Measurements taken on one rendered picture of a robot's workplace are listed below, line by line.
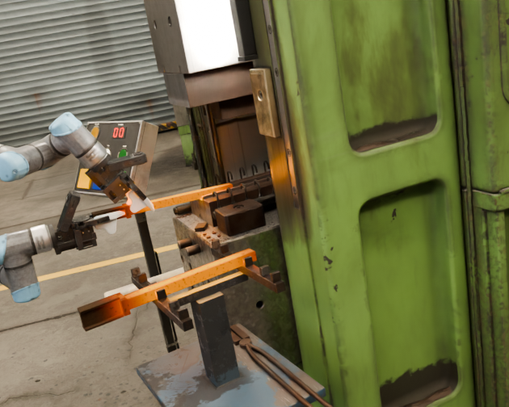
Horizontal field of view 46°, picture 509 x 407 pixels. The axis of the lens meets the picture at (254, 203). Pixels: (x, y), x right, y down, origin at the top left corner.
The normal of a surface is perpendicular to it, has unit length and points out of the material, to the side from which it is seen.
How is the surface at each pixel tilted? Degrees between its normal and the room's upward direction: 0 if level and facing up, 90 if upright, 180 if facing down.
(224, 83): 90
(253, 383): 0
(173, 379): 0
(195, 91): 90
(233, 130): 90
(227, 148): 90
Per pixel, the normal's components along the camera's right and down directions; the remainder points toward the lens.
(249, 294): 0.41, 0.20
